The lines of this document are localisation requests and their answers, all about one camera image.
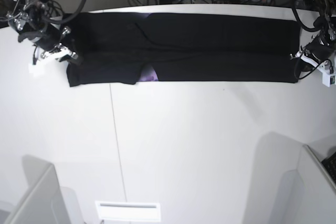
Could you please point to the black T-shirt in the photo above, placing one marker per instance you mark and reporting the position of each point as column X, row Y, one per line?
column 117, row 47

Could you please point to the white left partition panel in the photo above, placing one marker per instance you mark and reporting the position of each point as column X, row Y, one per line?
column 42, row 202

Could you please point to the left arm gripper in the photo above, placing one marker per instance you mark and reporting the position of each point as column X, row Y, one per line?
column 317, row 51

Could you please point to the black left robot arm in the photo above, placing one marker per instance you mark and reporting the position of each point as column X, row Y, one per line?
column 324, row 25

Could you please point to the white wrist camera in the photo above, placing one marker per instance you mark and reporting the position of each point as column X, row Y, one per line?
column 328, row 76
column 42, row 64

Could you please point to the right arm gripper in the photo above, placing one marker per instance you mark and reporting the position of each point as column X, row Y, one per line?
column 48, row 38

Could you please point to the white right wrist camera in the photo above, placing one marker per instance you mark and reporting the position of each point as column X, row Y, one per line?
column 42, row 64

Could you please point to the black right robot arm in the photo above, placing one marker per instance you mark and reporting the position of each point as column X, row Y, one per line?
column 44, row 11

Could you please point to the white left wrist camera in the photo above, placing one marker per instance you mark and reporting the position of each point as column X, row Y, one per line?
column 328, row 76

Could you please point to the black keyboard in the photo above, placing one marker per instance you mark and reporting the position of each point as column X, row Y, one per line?
column 330, row 166

